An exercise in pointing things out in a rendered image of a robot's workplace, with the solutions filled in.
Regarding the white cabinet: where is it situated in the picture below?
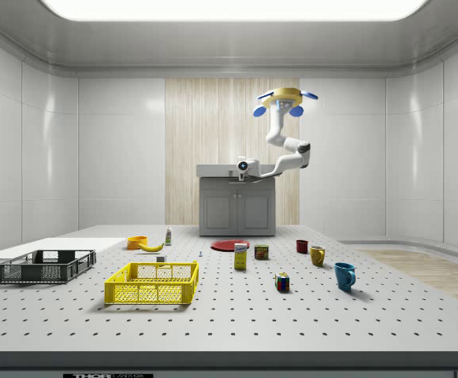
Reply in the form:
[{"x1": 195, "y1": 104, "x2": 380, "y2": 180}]
[{"x1": 199, "y1": 176, "x2": 277, "y2": 238}]

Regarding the yellow basket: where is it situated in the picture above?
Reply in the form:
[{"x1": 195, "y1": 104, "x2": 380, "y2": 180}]
[{"x1": 103, "y1": 261, "x2": 200, "y2": 306}]

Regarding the puzzle cube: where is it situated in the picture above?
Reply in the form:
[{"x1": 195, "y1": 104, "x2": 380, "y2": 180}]
[{"x1": 274, "y1": 272, "x2": 291, "y2": 293}]

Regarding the dark grey basket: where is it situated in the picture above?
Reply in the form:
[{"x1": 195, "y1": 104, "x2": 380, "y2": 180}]
[{"x1": 0, "y1": 249, "x2": 98, "y2": 285}]

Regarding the white drawer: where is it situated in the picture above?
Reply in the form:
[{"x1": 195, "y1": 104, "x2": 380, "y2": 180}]
[{"x1": 195, "y1": 164, "x2": 281, "y2": 179}]

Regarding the blue mug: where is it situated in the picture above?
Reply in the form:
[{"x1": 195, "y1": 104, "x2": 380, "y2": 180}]
[{"x1": 333, "y1": 262, "x2": 356, "y2": 293}]

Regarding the red plate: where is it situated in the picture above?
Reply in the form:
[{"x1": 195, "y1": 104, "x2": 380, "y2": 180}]
[{"x1": 210, "y1": 239, "x2": 251, "y2": 254}]

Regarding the yellow mug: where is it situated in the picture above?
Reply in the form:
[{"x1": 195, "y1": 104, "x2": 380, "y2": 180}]
[{"x1": 310, "y1": 245, "x2": 326, "y2": 267}]

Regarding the yellow and white box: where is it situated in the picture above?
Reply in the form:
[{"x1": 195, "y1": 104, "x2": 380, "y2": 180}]
[{"x1": 234, "y1": 243, "x2": 250, "y2": 272}]

